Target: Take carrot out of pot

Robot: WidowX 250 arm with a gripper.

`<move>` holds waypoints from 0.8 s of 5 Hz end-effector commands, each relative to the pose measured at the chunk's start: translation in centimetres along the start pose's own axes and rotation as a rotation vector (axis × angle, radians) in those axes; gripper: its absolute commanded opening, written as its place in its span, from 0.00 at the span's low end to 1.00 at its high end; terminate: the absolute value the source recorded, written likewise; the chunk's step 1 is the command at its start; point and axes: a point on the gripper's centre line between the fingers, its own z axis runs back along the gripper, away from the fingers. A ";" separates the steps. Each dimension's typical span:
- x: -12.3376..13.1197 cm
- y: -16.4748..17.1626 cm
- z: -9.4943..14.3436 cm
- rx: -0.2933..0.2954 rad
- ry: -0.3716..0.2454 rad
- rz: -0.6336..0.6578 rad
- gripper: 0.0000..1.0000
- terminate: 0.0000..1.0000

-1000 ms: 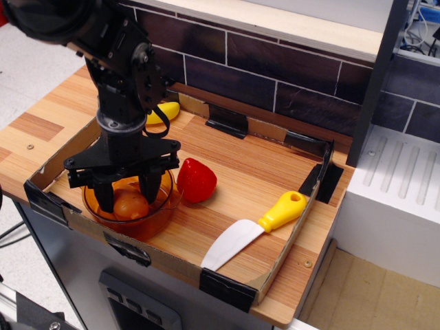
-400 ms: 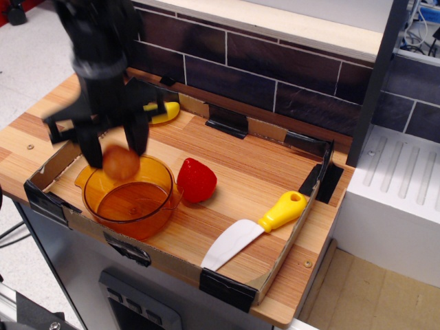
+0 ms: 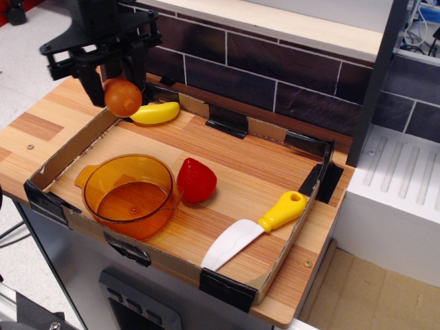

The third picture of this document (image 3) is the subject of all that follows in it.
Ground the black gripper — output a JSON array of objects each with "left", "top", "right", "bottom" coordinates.
[{"left": 40, "top": 1, "right": 161, "bottom": 107}]

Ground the orange transparent plastic pot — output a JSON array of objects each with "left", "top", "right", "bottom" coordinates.
[{"left": 75, "top": 154, "right": 183, "bottom": 241}]

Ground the cardboard fence with black tape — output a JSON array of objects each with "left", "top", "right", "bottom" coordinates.
[{"left": 26, "top": 79, "right": 346, "bottom": 319}]

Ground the yellow toy banana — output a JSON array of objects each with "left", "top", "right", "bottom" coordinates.
[{"left": 130, "top": 102, "right": 180, "bottom": 124}]

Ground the red toy strawberry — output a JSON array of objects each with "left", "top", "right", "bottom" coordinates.
[{"left": 177, "top": 157, "right": 217, "bottom": 203}]

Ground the yellow white toy knife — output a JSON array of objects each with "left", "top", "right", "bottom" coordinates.
[{"left": 201, "top": 191, "right": 308, "bottom": 271}]

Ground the grey oven control panel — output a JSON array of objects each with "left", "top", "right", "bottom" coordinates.
[{"left": 99, "top": 272, "right": 183, "bottom": 329}]

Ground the light wooden shelf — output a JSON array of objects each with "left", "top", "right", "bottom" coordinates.
[{"left": 140, "top": 0, "right": 384, "bottom": 63}]

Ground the white sink drainboard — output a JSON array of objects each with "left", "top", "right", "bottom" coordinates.
[{"left": 333, "top": 126, "right": 439, "bottom": 287}]

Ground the dark grey upright post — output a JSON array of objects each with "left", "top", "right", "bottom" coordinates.
[{"left": 346, "top": 1, "right": 410, "bottom": 167}]

